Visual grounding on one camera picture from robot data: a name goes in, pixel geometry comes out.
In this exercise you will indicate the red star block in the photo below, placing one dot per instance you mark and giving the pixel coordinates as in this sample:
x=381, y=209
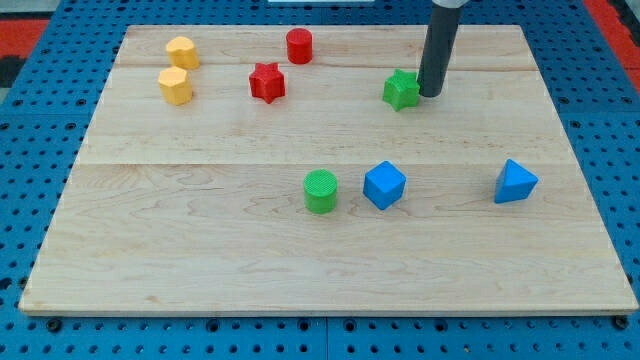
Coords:
x=267, y=82

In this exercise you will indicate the blue triangular prism block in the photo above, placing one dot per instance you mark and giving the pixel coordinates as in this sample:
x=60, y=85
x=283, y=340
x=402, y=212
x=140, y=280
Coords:
x=514, y=183

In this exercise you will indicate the green star block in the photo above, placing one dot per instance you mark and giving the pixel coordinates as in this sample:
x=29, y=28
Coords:
x=401, y=90

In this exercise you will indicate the green cylinder block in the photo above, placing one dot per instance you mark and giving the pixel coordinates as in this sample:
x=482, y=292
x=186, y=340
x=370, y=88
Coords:
x=320, y=191

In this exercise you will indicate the red cylinder block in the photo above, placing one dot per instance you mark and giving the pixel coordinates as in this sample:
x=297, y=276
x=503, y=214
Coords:
x=299, y=46

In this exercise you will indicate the lower yellow hexagon block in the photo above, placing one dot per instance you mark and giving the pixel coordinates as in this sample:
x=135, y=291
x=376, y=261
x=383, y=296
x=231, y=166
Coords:
x=175, y=85

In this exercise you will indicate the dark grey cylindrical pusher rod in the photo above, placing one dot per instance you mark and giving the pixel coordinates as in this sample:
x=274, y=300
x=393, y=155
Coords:
x=438, y=46

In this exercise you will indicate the light wooden board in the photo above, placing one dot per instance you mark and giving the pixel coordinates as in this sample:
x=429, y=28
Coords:
x=197, y=210

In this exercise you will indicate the upper yellow heart block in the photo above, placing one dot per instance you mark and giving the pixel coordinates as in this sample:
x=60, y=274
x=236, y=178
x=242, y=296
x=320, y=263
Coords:
x=182, y=53

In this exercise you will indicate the blue cube block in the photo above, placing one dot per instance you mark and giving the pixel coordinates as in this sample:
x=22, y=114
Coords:
x=384, y=185

